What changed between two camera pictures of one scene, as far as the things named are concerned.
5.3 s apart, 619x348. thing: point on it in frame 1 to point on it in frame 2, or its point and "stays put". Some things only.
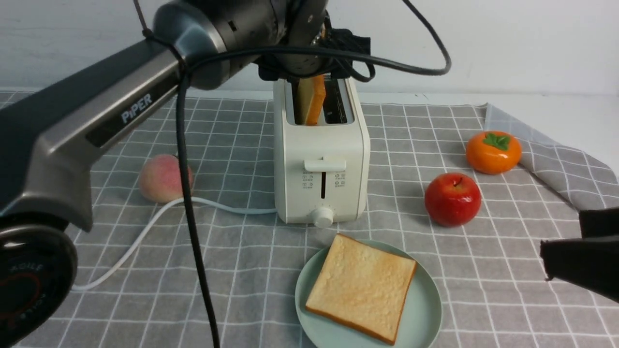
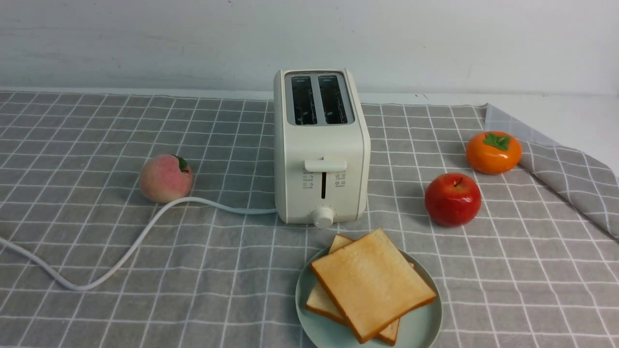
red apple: (453, 199) stays put
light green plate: (419, 320) stays put
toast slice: (311, 96) to (372, 285)
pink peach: (160, 180) stays put
